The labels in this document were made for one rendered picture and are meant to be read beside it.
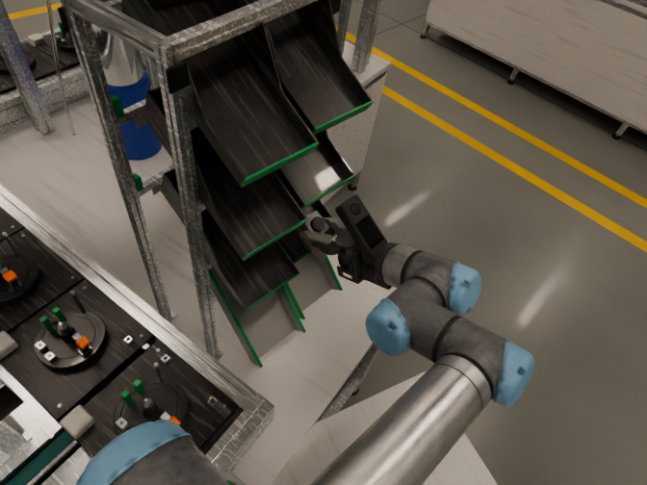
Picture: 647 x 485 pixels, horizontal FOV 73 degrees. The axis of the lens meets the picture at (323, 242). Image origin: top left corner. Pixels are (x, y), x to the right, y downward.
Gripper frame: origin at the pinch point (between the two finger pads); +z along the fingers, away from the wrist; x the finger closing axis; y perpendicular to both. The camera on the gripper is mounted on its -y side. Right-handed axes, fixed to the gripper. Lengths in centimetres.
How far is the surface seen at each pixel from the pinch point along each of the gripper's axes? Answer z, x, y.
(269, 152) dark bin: -13.0, -14.2, -24.1
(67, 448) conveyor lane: 19, -57, 25
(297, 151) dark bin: -14.1, -10.4, -22.7
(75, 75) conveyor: 126, 4, -27
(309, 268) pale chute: 10.3, 3.4, 17.4
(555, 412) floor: -23, 93, 150
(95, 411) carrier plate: 19, -50, 21
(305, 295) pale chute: 8.6, -1.1, 22.4
